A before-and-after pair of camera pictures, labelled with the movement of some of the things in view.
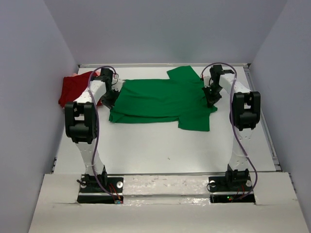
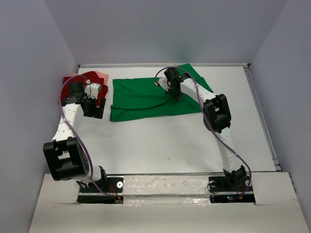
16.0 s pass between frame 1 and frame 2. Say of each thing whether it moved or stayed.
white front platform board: stayed
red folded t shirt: stayed
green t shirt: moved
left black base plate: stayed
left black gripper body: moved
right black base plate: stayed
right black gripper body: moved
